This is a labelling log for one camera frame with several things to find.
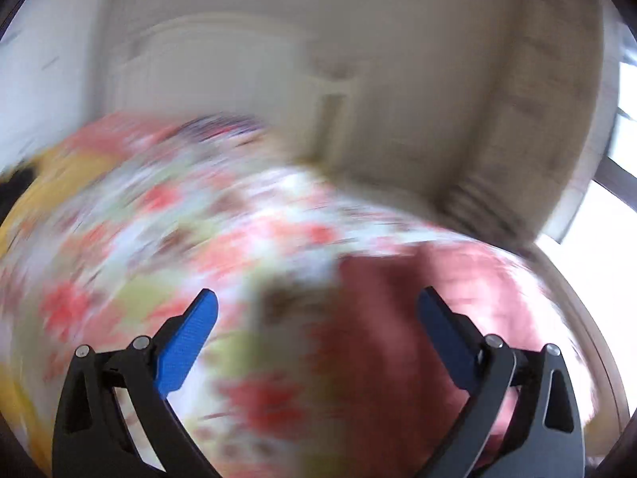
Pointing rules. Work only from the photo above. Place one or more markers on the sailboat print curtain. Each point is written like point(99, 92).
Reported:
point(537, 109)

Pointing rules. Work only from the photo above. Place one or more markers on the floral bedsheet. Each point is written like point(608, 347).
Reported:
point(224, 239)

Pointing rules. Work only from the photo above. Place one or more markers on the pink quilted jacket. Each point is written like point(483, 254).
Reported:
point(388, 308)

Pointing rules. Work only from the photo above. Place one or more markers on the dark window frame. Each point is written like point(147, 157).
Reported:
point(617, 175)

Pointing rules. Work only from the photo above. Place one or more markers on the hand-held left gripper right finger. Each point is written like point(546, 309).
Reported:
point(450, 343)

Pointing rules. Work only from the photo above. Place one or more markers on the yellow pillow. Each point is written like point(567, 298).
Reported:
point(64, 174)

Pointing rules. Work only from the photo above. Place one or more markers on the beige wooden bed frame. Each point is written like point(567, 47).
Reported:
point(589, 318)

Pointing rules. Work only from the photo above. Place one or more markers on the white headboard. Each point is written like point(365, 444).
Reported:
point(224, 74)

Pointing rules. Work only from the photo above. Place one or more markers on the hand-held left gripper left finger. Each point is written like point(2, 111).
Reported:
point(186, 343)

